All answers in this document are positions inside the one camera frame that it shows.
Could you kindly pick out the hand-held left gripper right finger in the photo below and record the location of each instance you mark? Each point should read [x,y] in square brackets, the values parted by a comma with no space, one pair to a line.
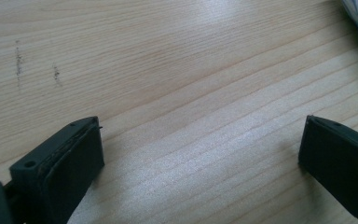
[341,158]

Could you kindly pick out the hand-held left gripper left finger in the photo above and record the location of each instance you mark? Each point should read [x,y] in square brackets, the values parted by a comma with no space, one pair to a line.
[65,168]

